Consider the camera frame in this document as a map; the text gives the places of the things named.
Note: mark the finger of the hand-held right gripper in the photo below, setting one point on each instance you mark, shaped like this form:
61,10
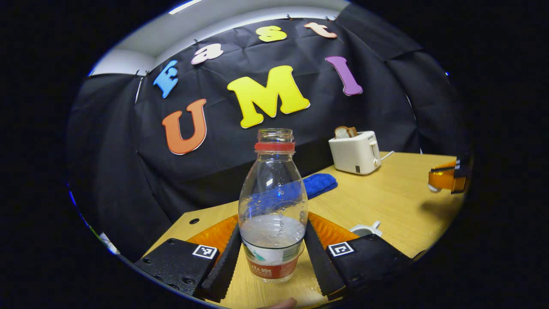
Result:
462,165
446,180

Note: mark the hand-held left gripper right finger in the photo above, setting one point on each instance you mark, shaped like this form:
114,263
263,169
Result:
319,262

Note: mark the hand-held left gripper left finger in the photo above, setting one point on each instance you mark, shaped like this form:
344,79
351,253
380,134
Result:
225,266

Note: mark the white ceramic teacup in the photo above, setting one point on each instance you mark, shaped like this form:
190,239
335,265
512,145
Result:
362,230

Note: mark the clear plastic water bottle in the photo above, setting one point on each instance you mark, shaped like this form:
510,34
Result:
272,193

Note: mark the blue folded towel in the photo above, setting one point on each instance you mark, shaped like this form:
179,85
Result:
321,184

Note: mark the white toaster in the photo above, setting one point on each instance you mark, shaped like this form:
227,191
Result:
354,154

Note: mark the toast slice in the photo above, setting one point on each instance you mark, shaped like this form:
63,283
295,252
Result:
345,132

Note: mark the white side table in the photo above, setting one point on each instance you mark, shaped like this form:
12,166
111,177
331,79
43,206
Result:
110,243

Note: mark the ceiling light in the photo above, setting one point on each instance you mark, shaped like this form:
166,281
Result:
185,6

